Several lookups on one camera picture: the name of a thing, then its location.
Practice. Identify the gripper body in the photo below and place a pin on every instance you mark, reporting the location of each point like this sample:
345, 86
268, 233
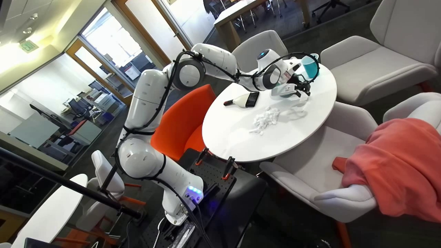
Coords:
303, 86

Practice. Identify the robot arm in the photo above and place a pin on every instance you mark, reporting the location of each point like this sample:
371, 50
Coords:
144, 103

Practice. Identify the teal plastic cup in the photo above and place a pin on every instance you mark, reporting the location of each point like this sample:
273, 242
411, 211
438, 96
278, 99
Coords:
310, 67

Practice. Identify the heap of white pieces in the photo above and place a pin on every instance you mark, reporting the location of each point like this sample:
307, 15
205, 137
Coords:
265, 119

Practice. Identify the white hand brush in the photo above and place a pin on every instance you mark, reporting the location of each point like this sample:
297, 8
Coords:
243, 100

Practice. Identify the white armchair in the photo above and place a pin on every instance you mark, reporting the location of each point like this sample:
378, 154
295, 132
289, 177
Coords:
310, 162
255, 46
379, 65
413, 106

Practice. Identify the wooden table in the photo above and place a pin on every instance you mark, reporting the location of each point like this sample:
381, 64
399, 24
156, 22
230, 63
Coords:
234, 17

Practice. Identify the orange black clamp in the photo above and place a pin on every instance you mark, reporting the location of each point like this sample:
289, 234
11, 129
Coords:
201, 156
227, 168

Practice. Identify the pink blanket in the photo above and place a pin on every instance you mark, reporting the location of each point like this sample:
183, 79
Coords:
403, 165

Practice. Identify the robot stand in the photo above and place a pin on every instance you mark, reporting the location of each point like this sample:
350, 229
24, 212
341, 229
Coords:
237, 196

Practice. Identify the wooden framed glass door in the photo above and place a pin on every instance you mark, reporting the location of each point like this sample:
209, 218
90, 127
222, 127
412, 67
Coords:
155, 27
103, 69

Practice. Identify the white chair orange legs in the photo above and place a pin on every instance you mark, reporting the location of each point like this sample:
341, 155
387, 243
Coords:
110, 179

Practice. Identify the office chair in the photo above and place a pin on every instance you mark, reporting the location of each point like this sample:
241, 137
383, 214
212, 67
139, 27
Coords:
78, 107

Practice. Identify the green exit sign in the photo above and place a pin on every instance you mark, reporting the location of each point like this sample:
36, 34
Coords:
28, 46

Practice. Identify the white round table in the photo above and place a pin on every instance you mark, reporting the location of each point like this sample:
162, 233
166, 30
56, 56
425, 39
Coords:
51, 213

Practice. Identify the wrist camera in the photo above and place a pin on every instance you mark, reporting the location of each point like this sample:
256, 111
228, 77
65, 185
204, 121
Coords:
284, 89

